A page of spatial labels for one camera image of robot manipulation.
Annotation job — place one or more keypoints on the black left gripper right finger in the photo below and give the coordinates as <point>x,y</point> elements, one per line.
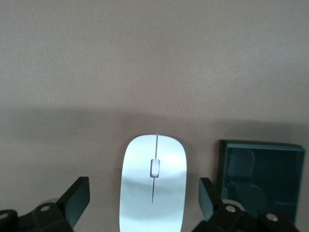
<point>224,220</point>

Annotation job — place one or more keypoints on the brown table cover mat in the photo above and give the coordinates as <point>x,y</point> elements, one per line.
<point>144,60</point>

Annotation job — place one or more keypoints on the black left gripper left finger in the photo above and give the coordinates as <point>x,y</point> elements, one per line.
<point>60,215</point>

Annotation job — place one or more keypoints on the white computer mouse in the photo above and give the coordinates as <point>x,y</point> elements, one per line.
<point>140,183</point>

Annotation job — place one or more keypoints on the black phone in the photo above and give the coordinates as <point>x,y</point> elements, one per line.
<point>270,174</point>

